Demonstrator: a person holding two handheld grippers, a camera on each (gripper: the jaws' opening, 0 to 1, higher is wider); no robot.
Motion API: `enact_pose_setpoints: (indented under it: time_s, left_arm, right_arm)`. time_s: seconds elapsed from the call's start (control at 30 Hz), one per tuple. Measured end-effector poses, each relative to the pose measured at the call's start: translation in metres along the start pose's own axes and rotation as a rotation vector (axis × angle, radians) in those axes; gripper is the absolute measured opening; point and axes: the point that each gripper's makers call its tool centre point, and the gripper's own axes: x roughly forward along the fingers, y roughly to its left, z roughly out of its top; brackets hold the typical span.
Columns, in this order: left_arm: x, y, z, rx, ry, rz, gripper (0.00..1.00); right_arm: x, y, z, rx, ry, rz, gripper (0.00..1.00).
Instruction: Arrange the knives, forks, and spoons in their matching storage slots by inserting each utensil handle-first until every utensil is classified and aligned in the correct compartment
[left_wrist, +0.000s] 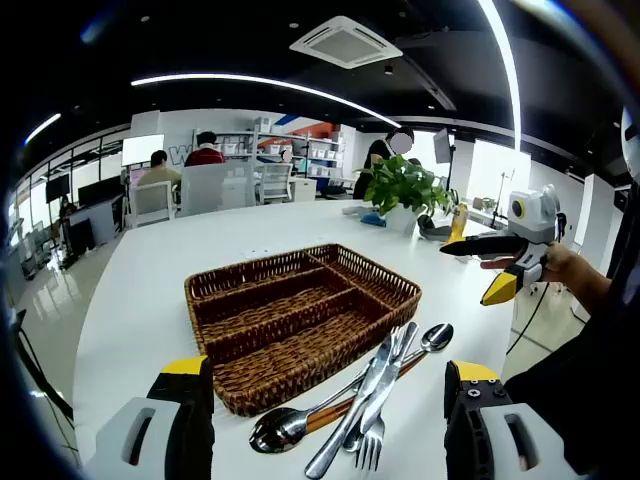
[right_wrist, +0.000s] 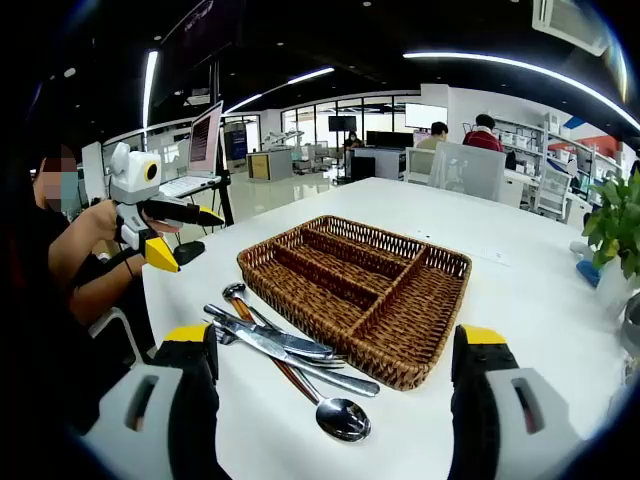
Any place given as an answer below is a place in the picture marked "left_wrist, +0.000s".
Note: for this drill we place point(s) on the steel knife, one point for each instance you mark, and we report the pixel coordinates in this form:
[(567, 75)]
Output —
[(325, 452), (382, 395)]

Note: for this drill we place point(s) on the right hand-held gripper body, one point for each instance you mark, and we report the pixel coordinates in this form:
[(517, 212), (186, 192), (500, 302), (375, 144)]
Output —
[(537, 220)]

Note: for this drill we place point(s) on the white storage shelf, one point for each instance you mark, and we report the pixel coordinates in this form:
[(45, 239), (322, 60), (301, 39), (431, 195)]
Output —
[(320, 150)]

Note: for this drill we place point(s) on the person's dark clothing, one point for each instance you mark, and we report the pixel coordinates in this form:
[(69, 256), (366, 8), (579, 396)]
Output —
[(590, 390)]

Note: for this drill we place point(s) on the steel spoon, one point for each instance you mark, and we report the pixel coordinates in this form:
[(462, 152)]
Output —
[(437, 336), (330, 401)]

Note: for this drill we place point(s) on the ceiling light strip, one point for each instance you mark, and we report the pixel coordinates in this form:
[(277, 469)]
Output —
[(45, 126), (511, 65), (240, 76)]

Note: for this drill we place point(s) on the white cabinet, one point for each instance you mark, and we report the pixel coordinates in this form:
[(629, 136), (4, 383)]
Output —
[(303, 190)]

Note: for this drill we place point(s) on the brown wicker storage slot basket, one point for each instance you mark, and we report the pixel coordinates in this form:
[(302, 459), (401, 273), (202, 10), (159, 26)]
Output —
[(280, 320)]

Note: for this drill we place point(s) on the green potted plant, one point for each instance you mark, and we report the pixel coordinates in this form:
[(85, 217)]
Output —
[(400, 180)]

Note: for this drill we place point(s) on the white worn device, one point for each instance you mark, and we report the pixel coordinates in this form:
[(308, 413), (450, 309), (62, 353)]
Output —
[(632, 145)]

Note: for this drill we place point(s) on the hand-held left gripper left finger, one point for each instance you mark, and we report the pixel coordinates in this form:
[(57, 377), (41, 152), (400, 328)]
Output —
[(180, 425)]

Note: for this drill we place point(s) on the white office chair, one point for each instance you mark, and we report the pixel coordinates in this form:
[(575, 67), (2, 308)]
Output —
[(152, 202), (275, 182)]

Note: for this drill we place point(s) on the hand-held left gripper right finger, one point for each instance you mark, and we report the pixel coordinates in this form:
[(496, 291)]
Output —
[(475, 430)]

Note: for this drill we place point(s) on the studio light on stand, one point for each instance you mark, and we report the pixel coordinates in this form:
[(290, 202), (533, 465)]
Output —
[(442, 145)]

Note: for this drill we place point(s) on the black tripod leg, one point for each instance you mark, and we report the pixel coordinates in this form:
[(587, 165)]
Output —
[(44, 370)]

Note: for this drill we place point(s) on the thin metal stand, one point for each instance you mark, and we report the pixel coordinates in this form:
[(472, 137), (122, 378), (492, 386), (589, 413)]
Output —
[(504, 195)]

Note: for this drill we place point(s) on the white desk partition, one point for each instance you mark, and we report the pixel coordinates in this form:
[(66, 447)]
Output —
[(215, 190)]

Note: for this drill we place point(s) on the black monitor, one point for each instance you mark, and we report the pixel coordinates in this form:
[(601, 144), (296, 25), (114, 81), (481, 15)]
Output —
[(57, 187), (100, 192)]

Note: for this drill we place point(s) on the person's right hand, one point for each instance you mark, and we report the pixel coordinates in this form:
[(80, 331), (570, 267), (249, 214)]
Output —
[(560, 262)]

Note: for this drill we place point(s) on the blue cloth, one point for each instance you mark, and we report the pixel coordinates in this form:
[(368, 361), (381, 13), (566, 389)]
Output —
[(372, 220)]

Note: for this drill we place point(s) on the yellow bottle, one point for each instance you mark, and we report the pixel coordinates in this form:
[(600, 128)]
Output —
[(459, 225)]

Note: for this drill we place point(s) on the white table socket panel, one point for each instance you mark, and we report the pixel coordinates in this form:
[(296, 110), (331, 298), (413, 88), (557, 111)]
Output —
[(260, 251)]

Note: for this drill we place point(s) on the black curved object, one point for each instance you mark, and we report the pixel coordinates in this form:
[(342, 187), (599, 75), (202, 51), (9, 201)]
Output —
[(432, 230)]

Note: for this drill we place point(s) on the white ceiling air conditioner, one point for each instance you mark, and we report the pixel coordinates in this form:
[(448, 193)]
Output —
[(345, 42)]

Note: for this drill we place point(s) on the white bright screen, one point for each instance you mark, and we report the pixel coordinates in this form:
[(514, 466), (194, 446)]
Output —
[(142, 150)]

